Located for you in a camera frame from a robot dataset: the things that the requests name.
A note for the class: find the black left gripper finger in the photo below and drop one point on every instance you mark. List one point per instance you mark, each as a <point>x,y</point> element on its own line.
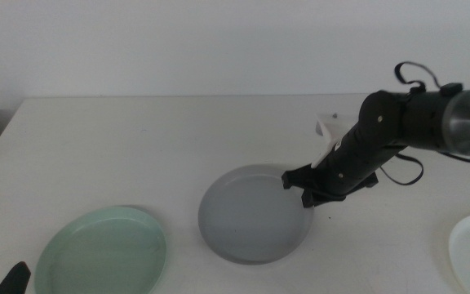
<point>14,279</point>

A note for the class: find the grey shallow bowl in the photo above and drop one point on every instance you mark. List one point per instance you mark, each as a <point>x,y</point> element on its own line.
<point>251,220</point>

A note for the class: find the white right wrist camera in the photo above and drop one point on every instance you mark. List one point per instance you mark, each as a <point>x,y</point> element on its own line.
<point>329,130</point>

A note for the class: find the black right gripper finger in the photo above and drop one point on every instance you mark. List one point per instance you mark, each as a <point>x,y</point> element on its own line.
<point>331,196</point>
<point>309,200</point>

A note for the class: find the pale green shallow bowl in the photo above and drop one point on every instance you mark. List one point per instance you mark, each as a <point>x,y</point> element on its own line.
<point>104,253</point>

